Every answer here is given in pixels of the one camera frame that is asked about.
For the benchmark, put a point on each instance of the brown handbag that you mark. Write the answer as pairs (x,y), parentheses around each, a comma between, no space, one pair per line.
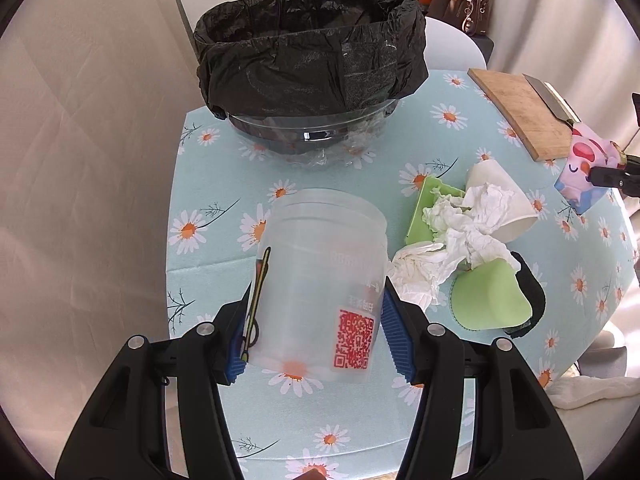
(465,7)

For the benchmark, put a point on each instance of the small white tissue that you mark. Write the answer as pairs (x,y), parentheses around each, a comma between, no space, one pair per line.
(415,270)

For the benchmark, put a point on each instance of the green paper cup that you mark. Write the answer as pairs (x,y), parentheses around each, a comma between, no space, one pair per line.
(487,295)

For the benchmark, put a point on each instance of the pink patterned carton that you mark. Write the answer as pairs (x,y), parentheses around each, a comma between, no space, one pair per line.
(580,170)

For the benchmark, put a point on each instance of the beige curtain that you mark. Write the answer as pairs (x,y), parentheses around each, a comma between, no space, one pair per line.
(75,160)

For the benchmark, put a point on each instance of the clear plastic trash bin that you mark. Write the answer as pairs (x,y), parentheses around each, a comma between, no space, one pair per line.
(310,145)

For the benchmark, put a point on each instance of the large white tissue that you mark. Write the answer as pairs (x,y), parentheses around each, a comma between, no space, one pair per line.
(475,220)

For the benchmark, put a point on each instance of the green paper box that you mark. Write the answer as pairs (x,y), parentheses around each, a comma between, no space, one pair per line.
(422,210)

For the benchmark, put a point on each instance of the white paper cup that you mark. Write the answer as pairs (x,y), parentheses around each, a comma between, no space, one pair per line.
(520,220)

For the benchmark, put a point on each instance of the white cloth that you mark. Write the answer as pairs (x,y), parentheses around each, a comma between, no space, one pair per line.
(590,390)

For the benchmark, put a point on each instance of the white chair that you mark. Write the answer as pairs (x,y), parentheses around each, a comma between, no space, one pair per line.
(450,45)

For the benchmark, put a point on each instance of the black trash bag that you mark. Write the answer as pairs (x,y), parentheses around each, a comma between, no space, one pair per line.
(300,60)

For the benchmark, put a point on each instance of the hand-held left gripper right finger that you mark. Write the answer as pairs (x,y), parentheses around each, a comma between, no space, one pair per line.
(397,340)

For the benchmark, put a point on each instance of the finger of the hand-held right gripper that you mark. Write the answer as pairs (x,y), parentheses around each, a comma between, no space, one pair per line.
(615,176)

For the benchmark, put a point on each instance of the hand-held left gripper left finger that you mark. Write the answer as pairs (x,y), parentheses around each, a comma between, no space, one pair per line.
(235,350)

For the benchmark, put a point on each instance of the steel cleaver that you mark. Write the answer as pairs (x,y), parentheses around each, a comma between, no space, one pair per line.
(547,92)

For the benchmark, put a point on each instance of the translucent plastic cup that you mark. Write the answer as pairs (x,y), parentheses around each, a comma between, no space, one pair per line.
(315,270)

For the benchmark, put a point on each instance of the floral light blue tablecloth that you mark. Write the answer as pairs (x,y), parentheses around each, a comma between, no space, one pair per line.
(225,180)

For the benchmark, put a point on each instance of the wooden cutting board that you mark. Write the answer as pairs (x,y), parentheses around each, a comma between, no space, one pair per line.
(520,105)

